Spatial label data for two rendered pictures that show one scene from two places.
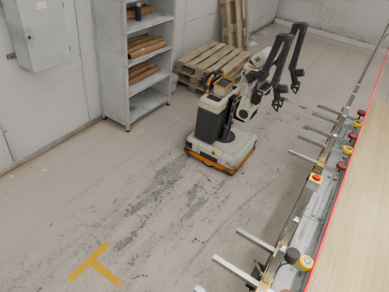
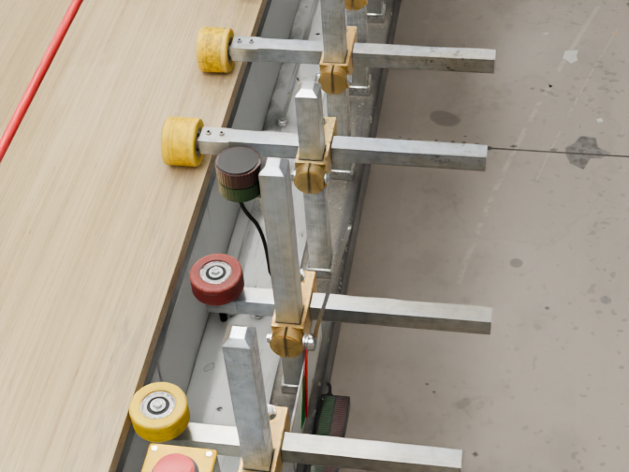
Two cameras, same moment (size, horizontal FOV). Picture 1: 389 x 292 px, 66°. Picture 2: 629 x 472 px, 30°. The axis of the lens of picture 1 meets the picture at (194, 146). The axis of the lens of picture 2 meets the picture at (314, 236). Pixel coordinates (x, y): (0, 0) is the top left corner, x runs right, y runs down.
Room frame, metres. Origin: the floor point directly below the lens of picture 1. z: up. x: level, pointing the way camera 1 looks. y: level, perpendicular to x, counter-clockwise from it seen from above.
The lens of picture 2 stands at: (1.93, -0.73, 2.20)
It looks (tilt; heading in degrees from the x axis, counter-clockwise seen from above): 45 degrees down; 165
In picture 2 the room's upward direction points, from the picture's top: 5 degrees counter-clockwise
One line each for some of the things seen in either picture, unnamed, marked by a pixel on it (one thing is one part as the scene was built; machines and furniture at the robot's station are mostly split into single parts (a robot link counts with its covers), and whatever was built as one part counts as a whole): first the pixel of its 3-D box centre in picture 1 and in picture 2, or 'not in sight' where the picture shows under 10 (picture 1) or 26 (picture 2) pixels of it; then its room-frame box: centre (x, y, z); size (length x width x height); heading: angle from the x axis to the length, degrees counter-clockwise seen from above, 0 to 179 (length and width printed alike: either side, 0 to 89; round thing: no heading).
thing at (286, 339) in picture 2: (264, 285); (291, 313); (0.80, -0.46, 0.85); 0.14 x 0.06 x 0.05; 152
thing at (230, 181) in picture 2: (293, 254); (239, 167); (0.79, -0.51, 1.16); 0.06 x 0.06 x 0.02
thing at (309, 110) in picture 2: not in sight; (316, 201); (0.59, -0.36, 0.86); 0.04 x 0.04 x 0.48; 62
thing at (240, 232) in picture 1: (270, 249); (303, 449); (1.03, -0.52, 0.83); 0.43 x 0.03 x 0.04; 62
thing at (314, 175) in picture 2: not in sight; (315, 154); (0.57, -0.35, 0.95); 0.14 x 0.06 x 0.05; 152
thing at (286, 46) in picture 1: (282, 61); not in sight; (2.43, -0.62, 1.40); 0.11 x 0.06 x 0.43; 152
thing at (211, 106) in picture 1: (220, 110); not in sight; (2.88, -0.23, 0.59); 0.55 x 0.34 x 0.83; 153
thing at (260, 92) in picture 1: (261, 89); not in sight; (2.70, -0.57, 0.99); 0.28 x 0.16 x 0.22; 153
